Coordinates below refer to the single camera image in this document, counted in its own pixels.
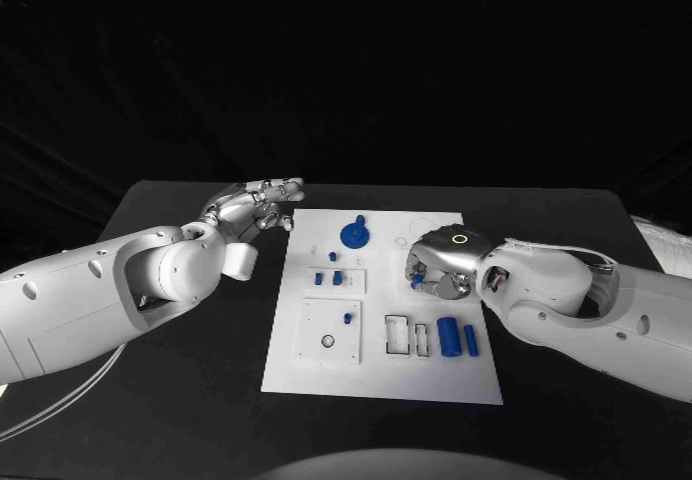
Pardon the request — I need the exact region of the white ribbed cover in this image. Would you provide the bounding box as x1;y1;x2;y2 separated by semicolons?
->
630;215;692;279

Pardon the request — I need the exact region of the white task board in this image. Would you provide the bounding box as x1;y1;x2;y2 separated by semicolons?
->
259;208;504;406

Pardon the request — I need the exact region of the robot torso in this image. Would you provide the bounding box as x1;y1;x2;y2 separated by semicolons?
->
264;447;569;480

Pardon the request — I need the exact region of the thick blue cylinder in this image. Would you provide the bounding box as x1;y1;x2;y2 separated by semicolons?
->
435;316;464;358

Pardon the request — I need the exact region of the blue gear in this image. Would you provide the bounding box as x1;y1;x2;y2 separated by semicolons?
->
339;214;373;250

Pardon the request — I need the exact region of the white cable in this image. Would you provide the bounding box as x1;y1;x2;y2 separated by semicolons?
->
0;343;128;444
0;342;121;436
504;237;618;271

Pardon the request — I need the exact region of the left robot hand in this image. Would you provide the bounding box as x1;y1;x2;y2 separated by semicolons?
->
197;177;307;245

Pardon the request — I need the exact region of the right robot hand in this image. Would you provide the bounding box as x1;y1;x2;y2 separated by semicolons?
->
404;223;496;301

